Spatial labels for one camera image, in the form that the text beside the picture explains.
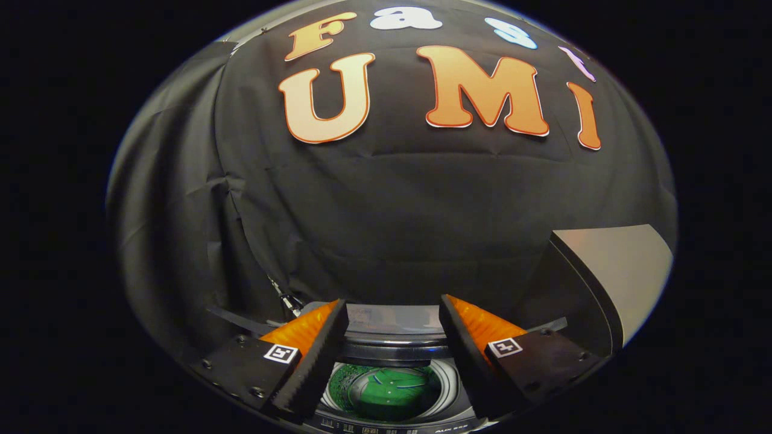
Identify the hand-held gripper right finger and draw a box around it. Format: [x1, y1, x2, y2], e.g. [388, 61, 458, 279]
[438, 294, 607, 421]

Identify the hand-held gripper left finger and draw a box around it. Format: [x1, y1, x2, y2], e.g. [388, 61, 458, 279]
[190, 298, 350, 423]

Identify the dark grey washing machine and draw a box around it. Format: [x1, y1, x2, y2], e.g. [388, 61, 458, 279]
[299, 301, 495, 434]

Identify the green polo shirt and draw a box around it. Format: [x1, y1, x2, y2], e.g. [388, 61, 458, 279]
[347, 365, 444, 423]

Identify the transparent washing machine lid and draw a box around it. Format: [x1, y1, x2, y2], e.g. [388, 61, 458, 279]
[344, 303, 450, 345]

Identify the grey side table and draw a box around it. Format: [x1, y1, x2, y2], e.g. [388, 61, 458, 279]
[516, 224, 674, 357]

